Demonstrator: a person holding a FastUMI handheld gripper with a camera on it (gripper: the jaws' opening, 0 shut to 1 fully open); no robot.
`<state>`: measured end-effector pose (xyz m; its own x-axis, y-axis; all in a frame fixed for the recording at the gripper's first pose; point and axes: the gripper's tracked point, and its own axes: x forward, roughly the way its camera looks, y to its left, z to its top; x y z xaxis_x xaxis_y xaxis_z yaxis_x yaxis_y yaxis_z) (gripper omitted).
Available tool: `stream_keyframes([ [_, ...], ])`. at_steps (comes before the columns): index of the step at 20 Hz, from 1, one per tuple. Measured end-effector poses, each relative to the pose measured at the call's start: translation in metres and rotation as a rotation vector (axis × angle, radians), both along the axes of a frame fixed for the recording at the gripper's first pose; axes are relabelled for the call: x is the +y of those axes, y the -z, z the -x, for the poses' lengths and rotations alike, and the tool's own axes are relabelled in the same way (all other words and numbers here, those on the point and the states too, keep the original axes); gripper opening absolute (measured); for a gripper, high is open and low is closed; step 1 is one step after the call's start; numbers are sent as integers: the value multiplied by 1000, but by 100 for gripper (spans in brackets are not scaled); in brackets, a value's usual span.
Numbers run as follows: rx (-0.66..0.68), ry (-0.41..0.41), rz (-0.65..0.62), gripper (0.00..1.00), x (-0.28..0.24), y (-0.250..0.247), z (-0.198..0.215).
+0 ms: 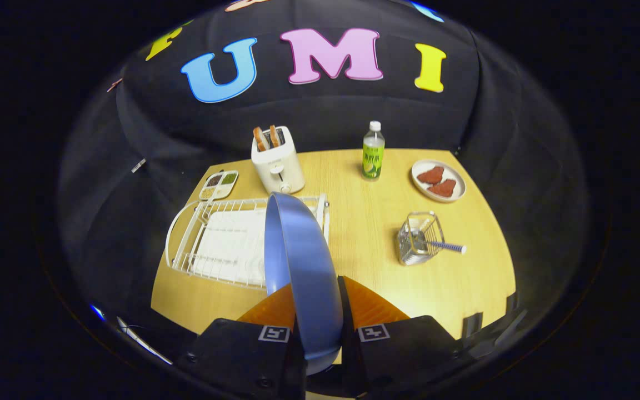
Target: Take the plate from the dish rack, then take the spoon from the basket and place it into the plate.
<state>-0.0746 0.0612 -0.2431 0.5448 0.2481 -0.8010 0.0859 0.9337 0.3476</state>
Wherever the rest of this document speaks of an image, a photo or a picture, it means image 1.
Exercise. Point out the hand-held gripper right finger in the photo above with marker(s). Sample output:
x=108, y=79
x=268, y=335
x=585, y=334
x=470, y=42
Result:
x=349, y=361

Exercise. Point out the white seasoning tray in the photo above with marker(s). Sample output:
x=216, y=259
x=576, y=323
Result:
x=219, y=186

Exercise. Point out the toast slice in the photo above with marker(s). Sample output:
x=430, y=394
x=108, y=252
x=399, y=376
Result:
x=260, y=139
x=274, y=135

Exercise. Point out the white toaster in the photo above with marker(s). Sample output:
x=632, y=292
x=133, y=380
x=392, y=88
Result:
x=278, y=166

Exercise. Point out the red meat piece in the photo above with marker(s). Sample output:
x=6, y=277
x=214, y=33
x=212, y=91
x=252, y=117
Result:
x=443, y=189
x=431, y=175

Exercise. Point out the white clip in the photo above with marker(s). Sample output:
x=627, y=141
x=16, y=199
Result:
x=138, y=165

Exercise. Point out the white plate with meat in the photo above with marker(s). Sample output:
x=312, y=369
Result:
x=459, y=180

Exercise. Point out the green label water bottle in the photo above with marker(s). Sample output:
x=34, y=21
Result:
x=373, y=158

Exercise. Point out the blue plate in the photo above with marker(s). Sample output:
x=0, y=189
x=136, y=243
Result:
x=309, y=266

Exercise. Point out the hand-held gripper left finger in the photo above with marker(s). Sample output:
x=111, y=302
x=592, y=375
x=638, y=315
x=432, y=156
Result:
x=242, y=361

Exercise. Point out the pink clip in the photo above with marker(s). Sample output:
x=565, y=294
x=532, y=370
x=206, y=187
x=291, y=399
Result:
x=113, y=85

